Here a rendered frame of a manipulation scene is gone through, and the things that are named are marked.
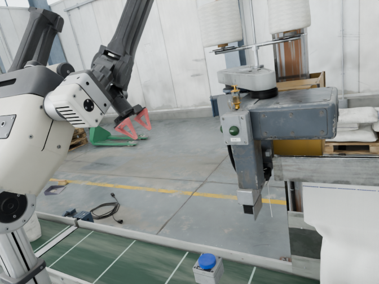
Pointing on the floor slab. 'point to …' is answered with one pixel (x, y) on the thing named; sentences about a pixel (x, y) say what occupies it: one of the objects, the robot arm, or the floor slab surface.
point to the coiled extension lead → (108, 212)
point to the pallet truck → (99, 136)
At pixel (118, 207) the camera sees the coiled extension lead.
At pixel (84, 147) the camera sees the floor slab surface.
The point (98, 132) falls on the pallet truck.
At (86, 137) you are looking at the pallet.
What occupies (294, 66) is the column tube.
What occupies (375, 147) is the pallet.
